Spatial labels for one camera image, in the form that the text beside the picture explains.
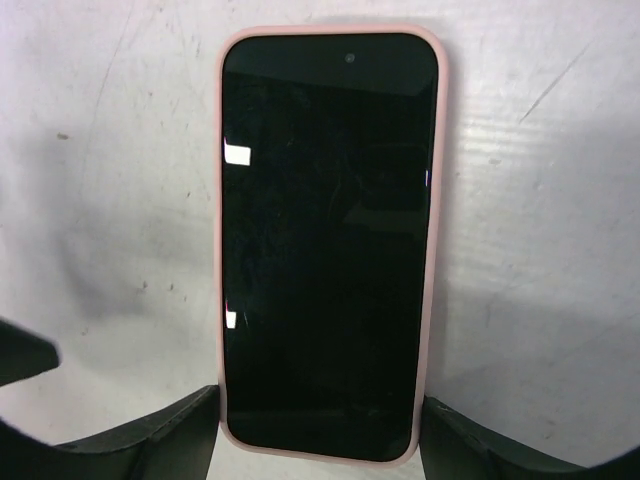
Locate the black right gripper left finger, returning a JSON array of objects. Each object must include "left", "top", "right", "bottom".
[{"left": 1, "top": 386, "right": 220, "bottom": 479}]

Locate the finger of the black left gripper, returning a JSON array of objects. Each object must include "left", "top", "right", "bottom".
[{"left": 0, "top": 319, "right": 60, "bottom": 386}]

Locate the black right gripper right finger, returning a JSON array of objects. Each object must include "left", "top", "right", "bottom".
[{"left": 419, "top": 397, "right": 639, "bottom": 480}]

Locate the phone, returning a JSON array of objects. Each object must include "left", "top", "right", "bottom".
[{"left": 214, "top": 24, "right": 449, "bottom": 466}]

